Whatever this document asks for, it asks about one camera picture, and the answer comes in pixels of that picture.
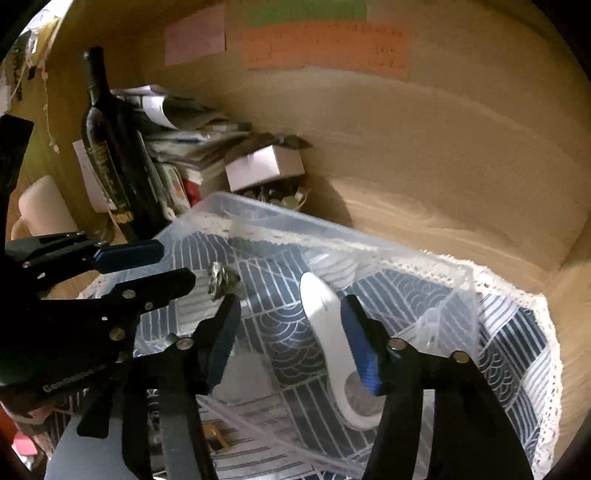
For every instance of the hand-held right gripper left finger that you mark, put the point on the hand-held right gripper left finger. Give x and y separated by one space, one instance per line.
220 344

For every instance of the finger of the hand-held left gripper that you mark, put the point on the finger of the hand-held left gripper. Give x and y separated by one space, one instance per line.
129 256
159 284

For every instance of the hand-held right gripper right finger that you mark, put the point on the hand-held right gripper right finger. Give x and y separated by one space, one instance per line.
364 355

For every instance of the white plastic scoop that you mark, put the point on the white plastic scoop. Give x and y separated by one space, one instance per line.
337 346

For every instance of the silver foil piece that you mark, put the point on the silver foil piece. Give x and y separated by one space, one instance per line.
222 280

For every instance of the clear plastic container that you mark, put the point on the clear plastic container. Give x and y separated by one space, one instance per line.
406 281

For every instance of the white paper label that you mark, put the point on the white paper label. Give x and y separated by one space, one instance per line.
85 168

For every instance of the cream cup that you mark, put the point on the cream cup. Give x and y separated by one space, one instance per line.
41 203

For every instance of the dark wine bottle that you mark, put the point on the dark wine bottle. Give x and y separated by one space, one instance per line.
107 152

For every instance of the stack of papers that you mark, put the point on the stack of papers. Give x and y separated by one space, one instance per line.
184 143

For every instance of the blue patterned lace-edged cloth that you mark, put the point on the blue patterned lace-edged cloth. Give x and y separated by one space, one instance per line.
508 332

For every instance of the pile of metal caps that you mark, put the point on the pile of metal caps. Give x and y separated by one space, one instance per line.
286 201

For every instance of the small white box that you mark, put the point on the small white box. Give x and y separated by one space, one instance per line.
263 166

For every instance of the pink paper note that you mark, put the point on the pink paper note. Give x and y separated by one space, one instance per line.
194 34

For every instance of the orange paper note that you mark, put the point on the orange paper note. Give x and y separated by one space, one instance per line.
323 48

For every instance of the green paper note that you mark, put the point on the green paper note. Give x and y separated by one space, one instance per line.
304 11

